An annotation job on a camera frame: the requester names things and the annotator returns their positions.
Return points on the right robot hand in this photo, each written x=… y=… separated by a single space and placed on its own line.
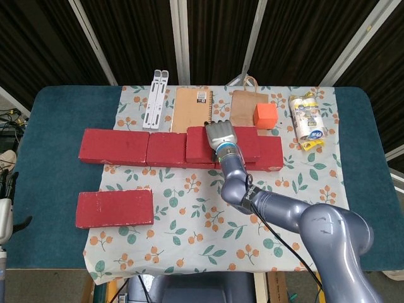
x=221 y=134

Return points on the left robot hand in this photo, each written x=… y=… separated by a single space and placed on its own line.
x=4 y=217

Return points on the red foam brick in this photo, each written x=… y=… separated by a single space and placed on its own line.
x=197 y=143
x=113 y=146
x=165 y=150

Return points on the red brick with white scuffs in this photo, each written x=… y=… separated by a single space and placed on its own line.
x=113 y=210

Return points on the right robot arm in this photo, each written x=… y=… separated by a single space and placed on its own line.
x=331 y=227

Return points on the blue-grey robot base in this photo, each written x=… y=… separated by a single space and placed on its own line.
x=202 y=288

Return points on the brown paper bag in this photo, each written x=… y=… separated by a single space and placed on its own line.
x=243 y=107

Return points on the brown spiral notebook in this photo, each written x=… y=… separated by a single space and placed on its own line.
x=191 y=110

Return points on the orange cube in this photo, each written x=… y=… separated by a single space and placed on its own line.
x=265 y=116

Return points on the red brick with chipped corner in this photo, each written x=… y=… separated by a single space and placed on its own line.
x=269 y=154

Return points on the white sneaker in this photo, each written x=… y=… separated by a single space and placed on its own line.
x=7 y=159

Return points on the white folding laptop stand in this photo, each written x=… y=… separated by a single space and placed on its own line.
x=154 y=104

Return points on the packaged white bag rolls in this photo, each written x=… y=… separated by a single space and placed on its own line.
x=307 y=120

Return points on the floral orange berry tablecloth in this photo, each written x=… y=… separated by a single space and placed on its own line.
x=189 y=221

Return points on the teal felt table cover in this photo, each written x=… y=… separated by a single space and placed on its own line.
x=57 y=132

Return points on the white frame post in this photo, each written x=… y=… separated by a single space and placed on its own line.
x=353 y=41
x=180 y=41
x=252 y=41
x=94 y=44

